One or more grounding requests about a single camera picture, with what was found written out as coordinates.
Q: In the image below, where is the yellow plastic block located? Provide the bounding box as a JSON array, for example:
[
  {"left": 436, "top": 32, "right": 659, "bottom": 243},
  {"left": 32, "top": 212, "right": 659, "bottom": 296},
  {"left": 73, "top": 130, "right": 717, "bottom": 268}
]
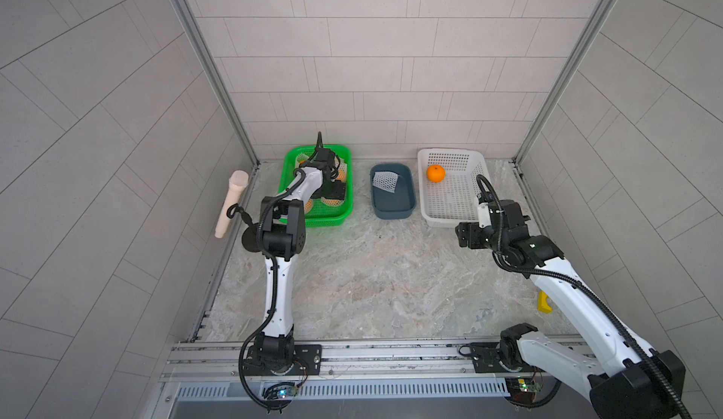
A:
[{"left": 537, "top": 291, "right": 554, "bottom": 313}]

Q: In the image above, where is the left green circuit board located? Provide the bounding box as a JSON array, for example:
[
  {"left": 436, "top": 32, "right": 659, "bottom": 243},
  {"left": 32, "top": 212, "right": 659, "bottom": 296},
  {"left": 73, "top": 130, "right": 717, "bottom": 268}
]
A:
[{"left": 263, "top": 382, "right": 300, "bottom": 401}]

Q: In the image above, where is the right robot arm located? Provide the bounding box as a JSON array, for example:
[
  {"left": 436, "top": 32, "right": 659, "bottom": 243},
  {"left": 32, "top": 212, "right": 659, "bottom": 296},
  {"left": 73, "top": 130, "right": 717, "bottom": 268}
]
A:
[{"left": 455, "top": 174, "right": 691, "bottom": 418}]

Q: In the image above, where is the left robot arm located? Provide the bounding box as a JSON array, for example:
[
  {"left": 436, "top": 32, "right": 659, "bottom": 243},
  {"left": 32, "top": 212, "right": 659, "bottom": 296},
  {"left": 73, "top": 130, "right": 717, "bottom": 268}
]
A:
[{"left": 241, "top": 133, "right": 348, "bottom": 374}]

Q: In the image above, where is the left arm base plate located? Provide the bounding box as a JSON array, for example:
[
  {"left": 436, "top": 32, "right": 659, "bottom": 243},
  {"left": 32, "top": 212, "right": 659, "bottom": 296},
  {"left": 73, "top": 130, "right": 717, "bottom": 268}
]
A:
[{"left": 239, "top": 345, "right": 322, "bottom": 377}]

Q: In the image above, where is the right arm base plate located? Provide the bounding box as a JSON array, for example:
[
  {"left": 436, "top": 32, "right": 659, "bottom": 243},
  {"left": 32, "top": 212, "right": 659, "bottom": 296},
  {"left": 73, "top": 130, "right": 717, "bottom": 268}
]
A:
[{"left": 458, "top": 342, "right": 540, "bottom": 374}]

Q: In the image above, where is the right green circuit board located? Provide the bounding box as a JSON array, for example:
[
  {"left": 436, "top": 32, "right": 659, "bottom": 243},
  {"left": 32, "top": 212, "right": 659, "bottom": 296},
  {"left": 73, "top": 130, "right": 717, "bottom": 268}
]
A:
[{"left": 505, "top": 378, "right": 544, "bottom": 406}]

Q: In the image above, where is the dark blue plastic tub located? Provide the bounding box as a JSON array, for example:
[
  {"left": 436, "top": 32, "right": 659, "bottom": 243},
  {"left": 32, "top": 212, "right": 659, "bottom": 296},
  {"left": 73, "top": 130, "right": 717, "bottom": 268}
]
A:
[{"left": 370, "top": 163, "right": 416, "bottom": 220}]

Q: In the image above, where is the aluminium rail frame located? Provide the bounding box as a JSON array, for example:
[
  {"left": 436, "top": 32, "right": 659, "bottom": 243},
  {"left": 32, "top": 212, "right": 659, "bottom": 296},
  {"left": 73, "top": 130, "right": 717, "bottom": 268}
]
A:
[{"left": 151, "top": 336, "right": 639, "bottom": 419}]

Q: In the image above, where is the green circuit board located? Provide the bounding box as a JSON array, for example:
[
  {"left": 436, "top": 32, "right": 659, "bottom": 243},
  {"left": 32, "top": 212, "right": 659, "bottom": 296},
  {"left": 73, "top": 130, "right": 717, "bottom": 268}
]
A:
[
  {"left": 263, "top": 382, "right": 300, "bottom": 401},
  {"left": 505, "top": 378, "right": 544, "bottom": 406}
]

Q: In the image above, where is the white plastic basket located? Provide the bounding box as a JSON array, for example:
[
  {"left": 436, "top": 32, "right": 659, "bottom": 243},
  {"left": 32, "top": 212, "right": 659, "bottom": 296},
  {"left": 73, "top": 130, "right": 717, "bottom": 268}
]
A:
[{"left": 417, "top": 149, "right": 491, "bottom": 228}]

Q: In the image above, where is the green plastic basket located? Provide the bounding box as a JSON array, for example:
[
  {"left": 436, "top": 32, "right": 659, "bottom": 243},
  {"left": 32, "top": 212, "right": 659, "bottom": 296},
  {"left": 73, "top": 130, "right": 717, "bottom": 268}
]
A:
[{"left": 279, "top": 144, "right": 353, "bottom": 228}]

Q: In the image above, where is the beige microphone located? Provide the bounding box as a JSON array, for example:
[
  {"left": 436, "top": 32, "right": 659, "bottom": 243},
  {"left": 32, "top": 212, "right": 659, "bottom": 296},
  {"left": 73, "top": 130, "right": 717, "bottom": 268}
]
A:
[{"left": 215, "top": 170, "right": 250, "bottom": 239}]

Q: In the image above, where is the white foam net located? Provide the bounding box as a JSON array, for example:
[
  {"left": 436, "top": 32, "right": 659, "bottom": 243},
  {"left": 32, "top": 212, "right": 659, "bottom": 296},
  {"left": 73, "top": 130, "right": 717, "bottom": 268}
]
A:
[{"left": 372, "top": 170, "right": 399, "bottom": 194}]

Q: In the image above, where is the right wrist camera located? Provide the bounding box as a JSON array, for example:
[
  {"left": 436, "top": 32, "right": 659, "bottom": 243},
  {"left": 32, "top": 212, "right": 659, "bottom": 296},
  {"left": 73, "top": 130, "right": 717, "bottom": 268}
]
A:
[{"left": 476, "top": 202, "right": 491, "bottom": 228}]

